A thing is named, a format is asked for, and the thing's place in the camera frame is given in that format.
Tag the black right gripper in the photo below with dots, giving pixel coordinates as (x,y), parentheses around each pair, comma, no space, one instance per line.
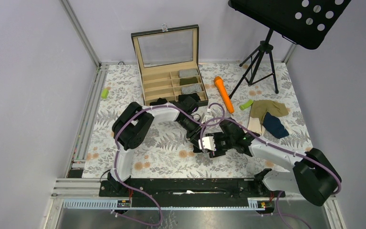
(218,152)

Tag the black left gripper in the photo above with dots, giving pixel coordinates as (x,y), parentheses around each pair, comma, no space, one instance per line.
(193,136)

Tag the olive khaki underwear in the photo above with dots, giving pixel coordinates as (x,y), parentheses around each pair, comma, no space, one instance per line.
(260,108)

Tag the black underwear white trim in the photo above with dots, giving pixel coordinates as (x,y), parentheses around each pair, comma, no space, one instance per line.
(199,146)

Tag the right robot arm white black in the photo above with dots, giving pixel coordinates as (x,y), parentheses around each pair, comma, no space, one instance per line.
(309,174)

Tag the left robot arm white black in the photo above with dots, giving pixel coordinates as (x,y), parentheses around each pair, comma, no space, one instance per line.
(131,128)

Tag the striped rolled underwear in box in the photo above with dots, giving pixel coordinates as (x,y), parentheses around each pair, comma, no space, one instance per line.
(194,88)

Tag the olive rolled underwear in box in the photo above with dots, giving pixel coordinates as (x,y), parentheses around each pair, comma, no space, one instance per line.
(188,80)

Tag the grey rolled underwear in box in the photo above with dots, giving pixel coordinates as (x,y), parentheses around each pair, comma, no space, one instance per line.
(188,73)

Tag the green block near underwear pile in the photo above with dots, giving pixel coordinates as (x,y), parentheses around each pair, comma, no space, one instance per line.
(246,105)

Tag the navy blue underwear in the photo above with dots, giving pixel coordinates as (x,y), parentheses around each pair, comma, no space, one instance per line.
(274,126)

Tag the wooden organizer box glass lid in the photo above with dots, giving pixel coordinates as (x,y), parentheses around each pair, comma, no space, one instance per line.
(163,56)

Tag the green block at left edge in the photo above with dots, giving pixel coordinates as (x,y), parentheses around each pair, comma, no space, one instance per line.
(104,93)

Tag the black music stand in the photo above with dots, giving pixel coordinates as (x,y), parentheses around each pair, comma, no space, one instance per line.
(302,22)

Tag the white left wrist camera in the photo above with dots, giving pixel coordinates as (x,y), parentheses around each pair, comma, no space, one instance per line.
(206,116)

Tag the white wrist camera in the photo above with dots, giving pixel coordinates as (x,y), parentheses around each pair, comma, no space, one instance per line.
(207,144)
(206,116)

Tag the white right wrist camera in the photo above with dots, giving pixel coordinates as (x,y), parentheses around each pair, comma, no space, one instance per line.
(207,144)

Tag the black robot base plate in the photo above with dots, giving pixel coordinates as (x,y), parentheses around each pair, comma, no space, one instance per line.
(188,193)

